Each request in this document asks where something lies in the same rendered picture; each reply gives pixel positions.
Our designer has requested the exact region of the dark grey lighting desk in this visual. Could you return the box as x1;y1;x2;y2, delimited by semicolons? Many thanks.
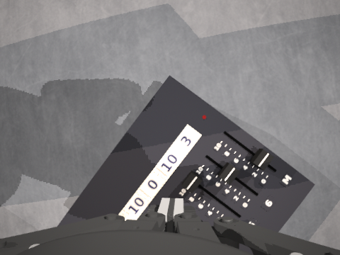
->
58;75;315;232

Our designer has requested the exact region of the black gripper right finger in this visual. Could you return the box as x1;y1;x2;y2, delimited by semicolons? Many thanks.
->
170;198;340;255

